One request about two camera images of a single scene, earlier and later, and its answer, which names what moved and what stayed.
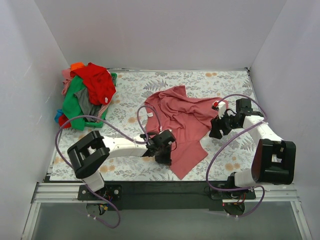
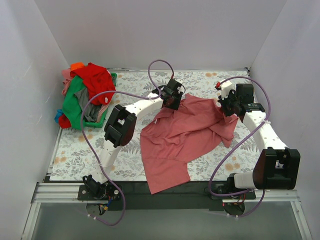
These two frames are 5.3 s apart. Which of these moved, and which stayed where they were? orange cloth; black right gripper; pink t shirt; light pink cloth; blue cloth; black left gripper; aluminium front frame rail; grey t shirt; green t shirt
Moved: pink t shirt; black right gripper; black left gripper
Stayed: orange cloth; aluminium front frame rail; green t shirt; light pink cloth; grey t shirt; blue cloth
